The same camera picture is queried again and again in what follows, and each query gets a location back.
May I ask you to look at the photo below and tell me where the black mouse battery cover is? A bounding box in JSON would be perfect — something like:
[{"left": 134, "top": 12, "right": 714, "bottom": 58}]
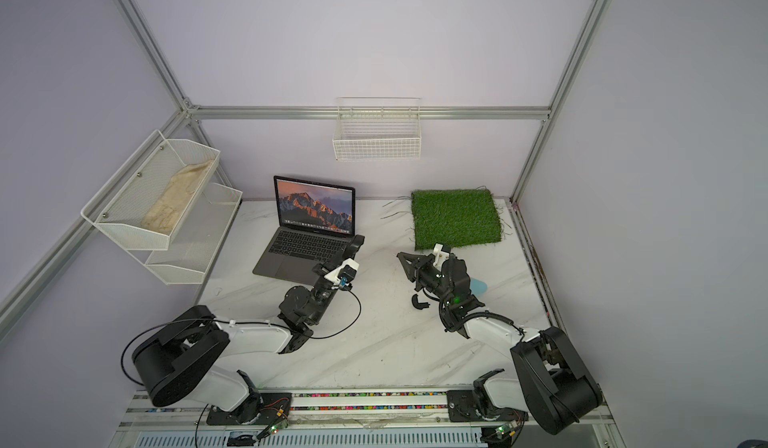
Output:
[{"left": 411, "top": 294, "right": 430, "bottom": 310}]

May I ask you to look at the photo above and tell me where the white lower mesh shelf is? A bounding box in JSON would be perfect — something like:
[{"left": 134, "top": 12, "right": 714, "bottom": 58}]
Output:
[{"left": 128, "top": 182, "right": 242, "bottom": 285}]

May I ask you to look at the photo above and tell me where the light blue toy trowel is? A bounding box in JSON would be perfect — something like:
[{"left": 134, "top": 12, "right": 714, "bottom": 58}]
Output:
[{"left": 470, "top": 278, "right": 488, "bottom": 297}]

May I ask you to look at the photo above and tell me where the white mesh shelf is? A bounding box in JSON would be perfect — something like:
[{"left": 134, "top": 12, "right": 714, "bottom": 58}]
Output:
[
  {"left": 81, "top": 131, "right": 220, "bottom": 251},
  {"left": 128, "top": 182, "right": 242, "bottom": 285}
]

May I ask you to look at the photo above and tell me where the grey laptop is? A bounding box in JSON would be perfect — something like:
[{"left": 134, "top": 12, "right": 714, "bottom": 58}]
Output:
[{"left": 252, "top": 176, "right": 356, "bottom": 285}]

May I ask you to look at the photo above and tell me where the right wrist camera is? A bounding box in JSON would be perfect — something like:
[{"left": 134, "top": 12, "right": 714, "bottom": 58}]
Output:
[{"left": 432, "top": 243, "right": 452, "bottom": 272}]

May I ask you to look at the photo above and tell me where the aluminium front rail frame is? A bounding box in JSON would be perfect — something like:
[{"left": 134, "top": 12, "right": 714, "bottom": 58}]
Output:
[{"left": 110, "top": 387, "right": 624, "bottom": 447}]

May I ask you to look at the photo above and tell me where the beige cloth in shelf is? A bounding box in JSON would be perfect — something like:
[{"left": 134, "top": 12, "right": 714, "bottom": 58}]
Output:
[{"left": 141, "top": 160, "right": 213, "bottom": 235}]

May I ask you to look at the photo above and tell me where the white upper mesh shelf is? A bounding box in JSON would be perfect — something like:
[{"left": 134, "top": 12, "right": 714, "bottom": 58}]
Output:
[{"left": 81, "top": 131, "right": 220, "bottom": 251}]

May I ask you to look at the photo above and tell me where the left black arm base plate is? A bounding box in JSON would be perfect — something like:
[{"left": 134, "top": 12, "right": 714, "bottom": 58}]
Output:
[{"left": 205, "top": 392, "right": 293, "bottom": 426}]

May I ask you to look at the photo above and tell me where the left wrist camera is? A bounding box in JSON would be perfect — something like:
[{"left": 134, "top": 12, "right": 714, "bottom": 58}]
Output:
[{"left": 324, "top": 259, "right": 359, "bottom": 291}]

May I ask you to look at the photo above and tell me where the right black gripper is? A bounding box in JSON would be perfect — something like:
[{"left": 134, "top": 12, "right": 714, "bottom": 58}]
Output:
[{"left": 403, "top": 254, "right": 456, "bottom": 306}]

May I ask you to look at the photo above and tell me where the white wire wall basket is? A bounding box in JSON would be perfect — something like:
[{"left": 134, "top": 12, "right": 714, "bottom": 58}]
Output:
[{"left": 332, "top": 97, "right": 422, "bottom": 162}]

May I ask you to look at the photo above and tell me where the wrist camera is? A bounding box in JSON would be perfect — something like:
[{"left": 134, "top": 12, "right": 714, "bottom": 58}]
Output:
[
  {"left": 432, "top": 243, "right": 452, "bottom": 272},
  {"left": 324, "top": 259, "right": 359, "bottom": 291}
]

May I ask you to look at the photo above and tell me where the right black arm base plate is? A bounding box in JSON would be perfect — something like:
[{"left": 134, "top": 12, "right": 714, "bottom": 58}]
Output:
[{"left": 446, "top": 390, "right": 529, "bottom": 422}]

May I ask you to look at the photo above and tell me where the green artificial grass mat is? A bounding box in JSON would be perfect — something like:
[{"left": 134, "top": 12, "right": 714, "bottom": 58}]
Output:
[{"left": 411, "top": 188, "right": 503, "bottom": 250}]

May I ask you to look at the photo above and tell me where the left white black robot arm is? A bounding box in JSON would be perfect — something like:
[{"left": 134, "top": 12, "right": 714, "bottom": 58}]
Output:
[{"left": 120, "top": 235, "right": 365, "bottom": 413}]

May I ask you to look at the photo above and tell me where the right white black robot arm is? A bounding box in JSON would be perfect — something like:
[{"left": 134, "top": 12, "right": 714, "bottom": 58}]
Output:
[{"left": 397, "top": 245, "right": 604, "bottom": 440}]

